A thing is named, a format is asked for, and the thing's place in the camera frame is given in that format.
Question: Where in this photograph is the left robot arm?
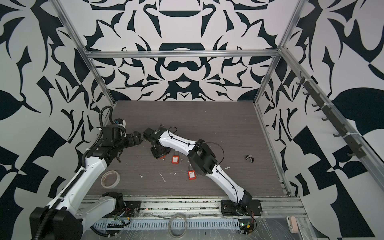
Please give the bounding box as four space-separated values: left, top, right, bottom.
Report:
30 106 142 240

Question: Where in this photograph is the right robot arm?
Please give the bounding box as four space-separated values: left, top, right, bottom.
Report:
144 127 253 216

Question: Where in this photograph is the clear tape roll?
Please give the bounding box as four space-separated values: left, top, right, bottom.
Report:
101 170 121 189

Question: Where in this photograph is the black binder clip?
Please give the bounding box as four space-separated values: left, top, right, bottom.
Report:
245 155 255 163

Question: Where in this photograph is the green lit circuit board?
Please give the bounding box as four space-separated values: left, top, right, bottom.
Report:
239 218 257 235

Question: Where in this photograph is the pink small device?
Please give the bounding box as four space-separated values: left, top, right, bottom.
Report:
286 216 299 234

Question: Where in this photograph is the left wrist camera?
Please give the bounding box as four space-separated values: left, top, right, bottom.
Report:
114 119 126 128

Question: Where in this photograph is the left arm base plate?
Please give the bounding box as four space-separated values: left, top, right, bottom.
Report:
117 201 141 218

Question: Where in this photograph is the grey cable loop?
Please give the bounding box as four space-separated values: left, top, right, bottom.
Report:
167 212 189 239

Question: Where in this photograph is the slotted cable duct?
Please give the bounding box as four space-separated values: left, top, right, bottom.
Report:
93 219 239 231

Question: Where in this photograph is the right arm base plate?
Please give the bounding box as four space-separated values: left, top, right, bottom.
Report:
220 200 263 217

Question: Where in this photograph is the black hook rail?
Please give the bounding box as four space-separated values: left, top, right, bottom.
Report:
297 72 367 159

